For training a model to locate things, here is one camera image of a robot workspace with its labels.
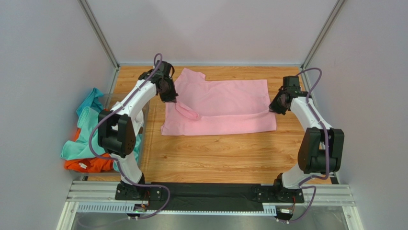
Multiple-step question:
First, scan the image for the pink t shirt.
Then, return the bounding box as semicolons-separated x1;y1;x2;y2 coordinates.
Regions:
161;68;277;136

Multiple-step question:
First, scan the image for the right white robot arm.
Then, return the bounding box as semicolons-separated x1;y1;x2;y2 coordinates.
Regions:
269;76;344;200

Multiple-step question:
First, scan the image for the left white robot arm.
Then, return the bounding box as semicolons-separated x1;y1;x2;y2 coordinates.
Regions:
98;61;178;200

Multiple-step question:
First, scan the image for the white t shirt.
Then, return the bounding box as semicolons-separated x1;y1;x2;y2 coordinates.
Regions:
117;103;145;135

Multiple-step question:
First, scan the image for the blue t shirt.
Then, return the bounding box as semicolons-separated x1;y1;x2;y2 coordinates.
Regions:
76;88;104;117

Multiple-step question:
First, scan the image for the teal t shirt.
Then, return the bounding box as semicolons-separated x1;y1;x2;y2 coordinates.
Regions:
60;106;142;173

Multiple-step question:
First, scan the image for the orange t shirt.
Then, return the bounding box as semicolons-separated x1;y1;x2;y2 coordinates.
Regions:
64;108;117;173

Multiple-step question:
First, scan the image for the clear plastic bin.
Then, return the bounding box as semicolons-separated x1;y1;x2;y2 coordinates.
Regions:
98;93;149;168

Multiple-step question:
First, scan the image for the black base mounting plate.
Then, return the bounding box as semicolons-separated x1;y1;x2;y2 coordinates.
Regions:
115;182;305;212

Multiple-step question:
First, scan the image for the aluminium frame rail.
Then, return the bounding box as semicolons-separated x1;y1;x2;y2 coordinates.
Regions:
67;181;355;216

